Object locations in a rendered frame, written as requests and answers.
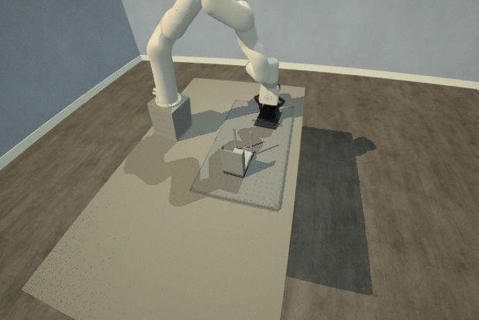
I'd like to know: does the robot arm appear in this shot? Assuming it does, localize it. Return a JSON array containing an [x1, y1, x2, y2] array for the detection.
[[146, 0, 279, 108]]

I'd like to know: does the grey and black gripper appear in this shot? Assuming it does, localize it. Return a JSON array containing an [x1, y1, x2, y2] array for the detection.
[[254, 85, 285, 114]]

